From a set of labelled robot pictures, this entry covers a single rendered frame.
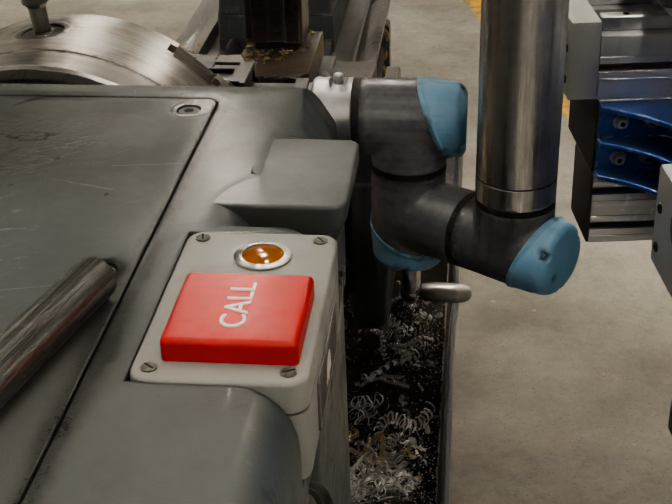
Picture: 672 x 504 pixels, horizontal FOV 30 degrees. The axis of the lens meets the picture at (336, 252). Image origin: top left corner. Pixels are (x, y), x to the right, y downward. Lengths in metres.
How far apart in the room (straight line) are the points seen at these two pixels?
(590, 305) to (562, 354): 0.23
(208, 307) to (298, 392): 0.06
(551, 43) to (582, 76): 0.32
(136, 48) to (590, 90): 0.59
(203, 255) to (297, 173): 0.11
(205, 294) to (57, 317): 0.07
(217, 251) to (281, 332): 0.10
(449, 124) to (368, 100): 0.08
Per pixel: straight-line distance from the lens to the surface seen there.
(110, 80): 0.95
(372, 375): 1.76
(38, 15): 1.02
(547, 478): 2.49
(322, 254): 0.62
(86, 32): 1.02
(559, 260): 1.17
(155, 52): 1.02
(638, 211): 1.50
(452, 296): 1.68
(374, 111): 1.20
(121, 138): 0.77
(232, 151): 0.74
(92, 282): 0.57
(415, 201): 1.23
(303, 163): 0.72
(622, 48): 1.41
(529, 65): 1.10
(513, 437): 2.58
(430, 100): 1.20
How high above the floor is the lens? 1.55
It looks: 29 degrees down
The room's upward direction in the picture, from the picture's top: 2 degrees counter-clockwise
